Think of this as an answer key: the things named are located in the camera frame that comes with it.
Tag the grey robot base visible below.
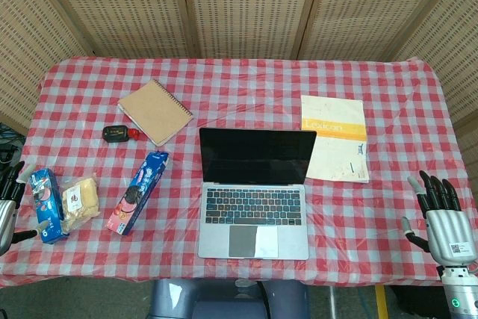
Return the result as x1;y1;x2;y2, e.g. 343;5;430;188
149;278;311;319

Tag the woven bamboo folding screen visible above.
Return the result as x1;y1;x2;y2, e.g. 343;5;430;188
0;0;478;137

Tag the black device with red clip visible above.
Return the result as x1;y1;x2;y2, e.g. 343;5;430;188
102;125;142;144

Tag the long blue Oreo box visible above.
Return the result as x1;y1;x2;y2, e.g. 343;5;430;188
107;150;170;237

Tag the silver laptop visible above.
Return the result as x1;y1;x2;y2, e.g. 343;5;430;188
197;127;317;261

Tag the short blue Oreo box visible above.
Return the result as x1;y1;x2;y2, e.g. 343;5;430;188
29;168;70;245

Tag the red white checkered tablecloth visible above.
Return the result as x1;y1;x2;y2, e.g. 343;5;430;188
0;56;478;288

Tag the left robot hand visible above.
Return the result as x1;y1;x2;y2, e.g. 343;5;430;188
0;161;50;256

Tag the cream Lexicon book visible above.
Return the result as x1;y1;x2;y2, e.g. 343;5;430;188
300;94;370;184

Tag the brown spiral notebook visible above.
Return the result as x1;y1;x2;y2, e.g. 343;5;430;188
117;78;194;147

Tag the yellow snack bag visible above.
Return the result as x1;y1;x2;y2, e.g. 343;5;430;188
60;173;102;233

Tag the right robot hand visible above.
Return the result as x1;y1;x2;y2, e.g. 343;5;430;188
401;170;478;268

